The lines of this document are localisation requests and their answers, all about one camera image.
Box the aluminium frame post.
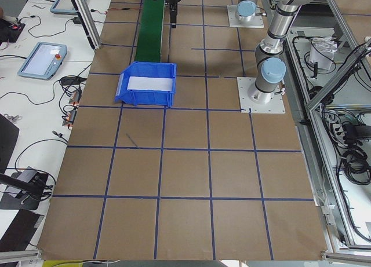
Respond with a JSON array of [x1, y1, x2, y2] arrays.
[[71, 0, 101, 50]]

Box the black monitor stand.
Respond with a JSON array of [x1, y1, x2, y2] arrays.
[[1, 115, 52, 210]]

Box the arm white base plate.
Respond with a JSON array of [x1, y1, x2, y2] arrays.
[[237, 77, 286, 114], [227, 5, 264, 28]]

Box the far teach pendant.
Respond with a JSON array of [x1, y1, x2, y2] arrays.
[[50, 0, 77, 15]]

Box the near teach pendant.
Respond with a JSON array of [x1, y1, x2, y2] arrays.
[[17, 42, 67, 80]]

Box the green conveyor belt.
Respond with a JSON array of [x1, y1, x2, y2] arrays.
[[134, 0, 165, 63]]

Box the teach pendant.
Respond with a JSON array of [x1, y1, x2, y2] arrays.
[[50, 0, 77, 15], [17, 42, 67, 80]]

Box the crumpled white paper bag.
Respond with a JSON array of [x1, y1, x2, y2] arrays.
[[308, 36, 337, 71]]

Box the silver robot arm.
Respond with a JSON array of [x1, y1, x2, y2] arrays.
[[235, 0, 257, 22], [248, 0, 313, 104]]

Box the blue source plastic bin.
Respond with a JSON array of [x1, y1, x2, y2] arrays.
[[115, 61, 177, 107]]

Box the black power adapter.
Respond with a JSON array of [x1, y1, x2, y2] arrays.
[[72, 17, 82, 24]]

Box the white foam pad in source bin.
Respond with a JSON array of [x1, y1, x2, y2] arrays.
[[127, 76, 173, 91]]

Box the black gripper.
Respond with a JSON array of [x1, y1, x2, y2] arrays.
[[166, 0, 181, 28]]

